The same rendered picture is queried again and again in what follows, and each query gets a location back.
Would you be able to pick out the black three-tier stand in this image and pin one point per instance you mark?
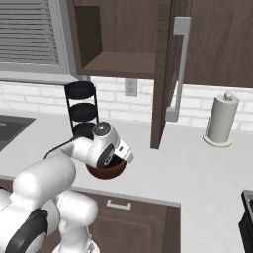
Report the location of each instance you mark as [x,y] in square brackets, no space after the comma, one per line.
[80,112]

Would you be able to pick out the dark sink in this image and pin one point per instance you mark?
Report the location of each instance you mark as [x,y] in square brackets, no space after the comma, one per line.
[11,129]

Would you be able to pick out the brown base cabinet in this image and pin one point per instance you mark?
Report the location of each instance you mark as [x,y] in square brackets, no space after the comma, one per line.
[173,230]

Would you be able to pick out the open brown wall cabinet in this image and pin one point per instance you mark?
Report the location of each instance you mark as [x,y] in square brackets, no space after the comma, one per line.
[118,36]

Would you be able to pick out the window with grey blinds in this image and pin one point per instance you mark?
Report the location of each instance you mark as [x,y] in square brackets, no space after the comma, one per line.
[28,33]

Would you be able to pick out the white paper towel roll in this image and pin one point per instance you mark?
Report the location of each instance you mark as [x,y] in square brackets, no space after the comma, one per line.
[222,120]

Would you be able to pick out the black cooker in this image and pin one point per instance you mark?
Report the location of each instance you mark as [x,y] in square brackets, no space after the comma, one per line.
[247,224]

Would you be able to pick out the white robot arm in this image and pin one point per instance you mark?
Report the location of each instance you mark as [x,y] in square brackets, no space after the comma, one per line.
[42,179]

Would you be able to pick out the brown cabinet door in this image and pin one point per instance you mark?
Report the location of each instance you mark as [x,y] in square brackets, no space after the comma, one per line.
[161,72]

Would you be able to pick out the brown drawer front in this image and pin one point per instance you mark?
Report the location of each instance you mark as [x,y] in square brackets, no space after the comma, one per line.
[131,227]

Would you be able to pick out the closed brown wall cabinet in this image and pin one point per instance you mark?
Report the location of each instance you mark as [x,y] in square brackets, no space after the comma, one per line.
[220,39]

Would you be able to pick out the brown bowl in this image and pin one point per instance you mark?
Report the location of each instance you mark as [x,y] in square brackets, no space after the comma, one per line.
[107,172]

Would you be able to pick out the white wall socket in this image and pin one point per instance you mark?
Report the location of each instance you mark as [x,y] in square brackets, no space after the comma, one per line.
[131,87]

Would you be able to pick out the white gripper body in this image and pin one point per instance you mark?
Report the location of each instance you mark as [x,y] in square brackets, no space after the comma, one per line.
[128,154]

